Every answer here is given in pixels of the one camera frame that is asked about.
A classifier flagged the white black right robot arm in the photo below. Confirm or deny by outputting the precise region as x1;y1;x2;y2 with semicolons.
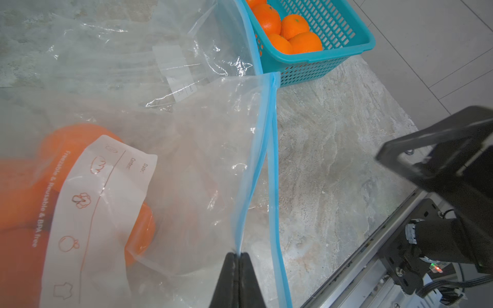
376;106;492;305

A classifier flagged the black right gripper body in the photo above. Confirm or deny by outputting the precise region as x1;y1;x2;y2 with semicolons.
423;130;492;231

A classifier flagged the orange fruit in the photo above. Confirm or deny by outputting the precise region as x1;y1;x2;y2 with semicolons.
289;32;324;54
268;33;294;55
281;14;310;41
38;122;128;193
1;159;59;230
252;3;281;35
245;0;267;10
1;228;49;307
125;203;156;267

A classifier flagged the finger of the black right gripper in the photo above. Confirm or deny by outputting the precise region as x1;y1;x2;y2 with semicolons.
376;106;492;196

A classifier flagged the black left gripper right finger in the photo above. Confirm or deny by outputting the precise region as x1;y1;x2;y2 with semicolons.
238;253;267;308

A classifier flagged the clear zip-top bag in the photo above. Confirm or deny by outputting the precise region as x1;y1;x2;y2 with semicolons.
1;73;292;307
1;1;262;108

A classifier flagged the aluminium mounting rail frame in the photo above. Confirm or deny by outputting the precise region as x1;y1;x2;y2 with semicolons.
302;189;452;307

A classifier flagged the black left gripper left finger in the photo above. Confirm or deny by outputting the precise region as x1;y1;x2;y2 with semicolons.
209;252;240;308

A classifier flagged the teal plastic perforated basket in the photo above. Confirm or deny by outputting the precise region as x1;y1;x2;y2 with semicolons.
215;0;377;87

